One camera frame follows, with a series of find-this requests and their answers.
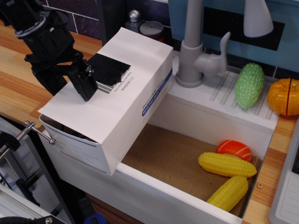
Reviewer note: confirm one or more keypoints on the yellow toy corn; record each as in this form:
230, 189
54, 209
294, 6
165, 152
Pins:
228, 195
226, 165

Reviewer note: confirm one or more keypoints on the green toy bitter gourd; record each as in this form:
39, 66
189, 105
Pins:
249, 85

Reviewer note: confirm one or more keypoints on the white toy sink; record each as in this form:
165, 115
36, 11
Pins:
208, 113

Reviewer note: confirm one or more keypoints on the grey white appliance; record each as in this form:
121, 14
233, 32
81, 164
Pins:
285, 205

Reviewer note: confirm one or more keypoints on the metal screw clamp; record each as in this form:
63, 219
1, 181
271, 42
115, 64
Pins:
9, 143

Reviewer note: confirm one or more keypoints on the yellow toy corn lower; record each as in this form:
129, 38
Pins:
228, 195

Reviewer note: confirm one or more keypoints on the orange toy pumpkin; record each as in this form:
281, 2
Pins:
283, 97

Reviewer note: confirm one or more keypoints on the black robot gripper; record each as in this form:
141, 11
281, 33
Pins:
53, 55

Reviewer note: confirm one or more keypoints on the white cone lamp shade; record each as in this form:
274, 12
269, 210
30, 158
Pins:
257, 20

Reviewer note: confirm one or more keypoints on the grey toy faucet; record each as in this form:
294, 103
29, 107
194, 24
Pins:
194, 63

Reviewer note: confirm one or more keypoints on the white cardboard mask box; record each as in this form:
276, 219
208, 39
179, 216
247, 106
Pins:
98, 133

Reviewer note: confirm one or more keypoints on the orange toy salmon sushi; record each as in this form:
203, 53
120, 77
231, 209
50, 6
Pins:
235, 148

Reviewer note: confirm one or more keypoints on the blue clamp handle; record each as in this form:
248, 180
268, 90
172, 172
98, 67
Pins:
95, 219

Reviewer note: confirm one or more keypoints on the aluminium frame bracket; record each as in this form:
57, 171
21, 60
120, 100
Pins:
14, 209

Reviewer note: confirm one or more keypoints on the grey bottle silver ball cap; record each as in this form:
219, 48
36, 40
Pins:
135, 21

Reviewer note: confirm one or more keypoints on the blue board black panel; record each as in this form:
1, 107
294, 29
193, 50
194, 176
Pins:
280, 48

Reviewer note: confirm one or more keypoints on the yellow toy corn upper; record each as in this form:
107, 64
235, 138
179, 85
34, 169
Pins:
226, 165

